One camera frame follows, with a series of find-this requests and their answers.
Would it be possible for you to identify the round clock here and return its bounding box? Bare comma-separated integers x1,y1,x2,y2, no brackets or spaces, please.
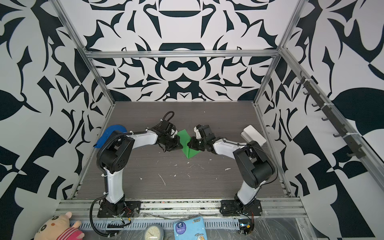
144,224,164,240

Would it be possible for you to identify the black corrugated cable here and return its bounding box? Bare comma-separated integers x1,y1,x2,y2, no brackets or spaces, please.
89,110,175,238

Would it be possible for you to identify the plush toy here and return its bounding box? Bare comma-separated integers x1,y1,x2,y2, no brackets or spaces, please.
34,212,85,240

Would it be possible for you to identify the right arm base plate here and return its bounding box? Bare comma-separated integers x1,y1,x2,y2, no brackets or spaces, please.
219,199,263,217

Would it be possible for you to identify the white box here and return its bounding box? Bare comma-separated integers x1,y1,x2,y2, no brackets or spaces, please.
241,125,267,147

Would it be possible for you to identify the small electronics board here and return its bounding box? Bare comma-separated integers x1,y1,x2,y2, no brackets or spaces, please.
239,219,254,236

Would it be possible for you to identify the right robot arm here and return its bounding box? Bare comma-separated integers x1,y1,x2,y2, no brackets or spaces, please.
188,125,277,211

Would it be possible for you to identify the white cable duct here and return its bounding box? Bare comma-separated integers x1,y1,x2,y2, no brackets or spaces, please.
69,218,241,231

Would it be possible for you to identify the green square paper sheet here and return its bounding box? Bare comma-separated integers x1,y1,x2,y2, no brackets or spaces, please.
177,128,202,159

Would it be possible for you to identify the blue cloth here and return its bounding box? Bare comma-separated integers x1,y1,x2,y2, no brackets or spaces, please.
93,125,127,149

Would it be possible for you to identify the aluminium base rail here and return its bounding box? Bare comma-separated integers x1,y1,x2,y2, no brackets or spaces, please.
55,198,307,219

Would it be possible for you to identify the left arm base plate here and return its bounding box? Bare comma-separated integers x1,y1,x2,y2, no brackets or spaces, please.
97,200,142,218

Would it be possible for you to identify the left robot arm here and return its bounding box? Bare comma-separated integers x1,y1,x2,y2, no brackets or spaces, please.
96,120,183,212

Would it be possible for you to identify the blue booklet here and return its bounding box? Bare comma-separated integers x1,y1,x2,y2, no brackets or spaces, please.
174,217,208,240

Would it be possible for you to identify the black hook rail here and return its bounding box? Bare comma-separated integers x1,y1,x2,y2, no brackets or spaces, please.
297,72,367,159

